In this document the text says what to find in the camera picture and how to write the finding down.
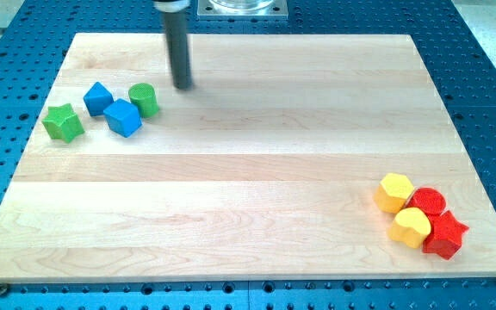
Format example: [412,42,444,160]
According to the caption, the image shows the yellow heart block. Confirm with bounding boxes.
[387,208,431,249]

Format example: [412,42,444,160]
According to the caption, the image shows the wooden board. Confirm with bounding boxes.
[0,33,496,283]

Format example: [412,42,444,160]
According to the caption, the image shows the green cylinder block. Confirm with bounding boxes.
[128,83,159,118]

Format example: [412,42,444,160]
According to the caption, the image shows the blue cube block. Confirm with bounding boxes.
[103,99,142,138]

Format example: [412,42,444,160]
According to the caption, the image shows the yellow hexagon block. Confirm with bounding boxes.
[373,173,414,214]

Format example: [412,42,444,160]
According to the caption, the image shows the blue triangular block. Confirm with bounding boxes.
[83,82,114,117]

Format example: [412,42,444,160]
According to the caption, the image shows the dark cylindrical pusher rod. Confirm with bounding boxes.
[153,0,192,90]

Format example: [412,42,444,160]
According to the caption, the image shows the green star block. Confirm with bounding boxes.
[41,103,85,143]

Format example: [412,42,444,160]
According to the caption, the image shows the red cylinder block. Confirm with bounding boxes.
[406,187,446,215]

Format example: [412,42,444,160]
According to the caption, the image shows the red star block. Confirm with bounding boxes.
[422,210,469,260]

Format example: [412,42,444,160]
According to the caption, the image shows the blue perforated table plate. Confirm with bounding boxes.
[0,1,496,309]

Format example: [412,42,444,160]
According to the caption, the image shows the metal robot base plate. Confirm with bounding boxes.
[196,0,288,20]

